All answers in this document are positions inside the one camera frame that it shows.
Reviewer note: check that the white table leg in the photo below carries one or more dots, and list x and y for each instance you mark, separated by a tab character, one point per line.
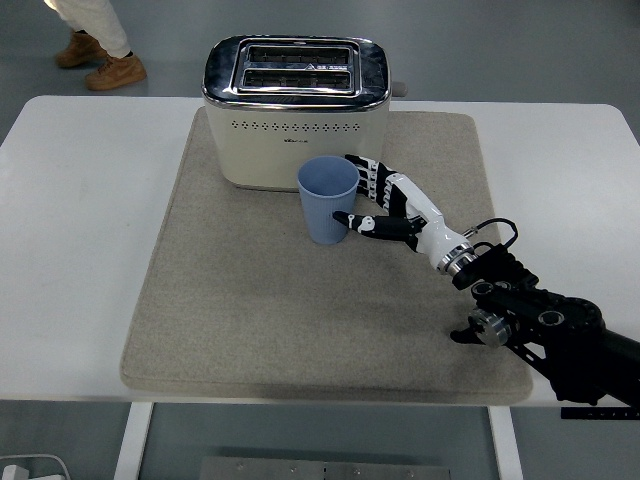
505	445
132	440

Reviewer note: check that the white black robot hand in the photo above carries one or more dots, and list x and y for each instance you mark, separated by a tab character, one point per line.
435	232

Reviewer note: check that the person's foot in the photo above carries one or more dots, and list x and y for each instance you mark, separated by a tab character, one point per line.
117	72
77	50

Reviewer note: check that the blue ribbed plastic cup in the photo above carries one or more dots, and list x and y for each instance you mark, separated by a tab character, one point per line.
320	220

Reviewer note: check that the black table control panel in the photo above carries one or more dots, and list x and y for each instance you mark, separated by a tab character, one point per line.
600	413

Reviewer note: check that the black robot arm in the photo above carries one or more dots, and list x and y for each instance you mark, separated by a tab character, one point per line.
550	315

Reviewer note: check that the white power adapter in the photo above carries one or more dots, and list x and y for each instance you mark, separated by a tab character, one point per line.
14	473

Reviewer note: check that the beige fabric table mat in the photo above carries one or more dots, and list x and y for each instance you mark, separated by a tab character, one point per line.
250	310

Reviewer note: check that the grey metal plate with screws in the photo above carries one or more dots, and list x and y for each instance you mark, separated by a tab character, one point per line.
325	470

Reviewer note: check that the cream and chrome toaster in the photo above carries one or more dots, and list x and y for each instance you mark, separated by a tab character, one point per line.
270	150

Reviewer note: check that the person's leg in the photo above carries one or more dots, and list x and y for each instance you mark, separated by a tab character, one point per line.
105	25

